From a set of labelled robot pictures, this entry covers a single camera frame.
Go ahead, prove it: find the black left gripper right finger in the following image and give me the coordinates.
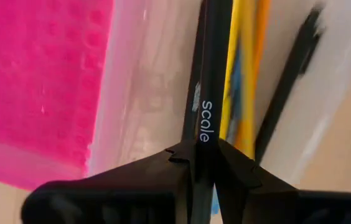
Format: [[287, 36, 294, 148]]
[[214, 138, 351, 224]]

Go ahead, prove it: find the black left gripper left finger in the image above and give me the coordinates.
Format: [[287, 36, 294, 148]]
[[21, 139, 198, 224]]

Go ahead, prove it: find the clear box with pink lid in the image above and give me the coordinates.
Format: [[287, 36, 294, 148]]
[[0, 0, 351, 191]]

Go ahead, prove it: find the orange pencil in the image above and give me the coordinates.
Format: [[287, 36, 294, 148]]
[[253, 0, 272, 82]]

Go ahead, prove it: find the yellow wooden pencil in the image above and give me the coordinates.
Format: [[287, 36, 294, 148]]
[[237, 0, 259, 159]]

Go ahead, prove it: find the black pen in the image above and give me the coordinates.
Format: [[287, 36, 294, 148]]
[[190, 0, 234, 224], [255, 4, 324, 162]]

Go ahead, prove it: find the bright yellow pen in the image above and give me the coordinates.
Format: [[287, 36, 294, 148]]
[[219, 0, 241, 141]]

